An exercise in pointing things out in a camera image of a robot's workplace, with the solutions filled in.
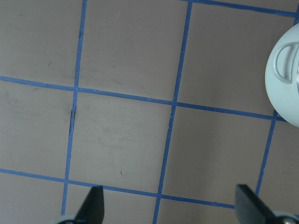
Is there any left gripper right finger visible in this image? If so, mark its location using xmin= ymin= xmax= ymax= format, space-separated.
xmin=235 ymin=184 xmax=299 ymax=224

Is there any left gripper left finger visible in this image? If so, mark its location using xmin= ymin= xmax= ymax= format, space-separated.
xmin=52 ymin=185 xmax=105 ymax=224

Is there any white cooking pot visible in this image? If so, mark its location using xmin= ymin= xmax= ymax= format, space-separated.
xmin=265 ymin=24 xmax=299 ymax=127

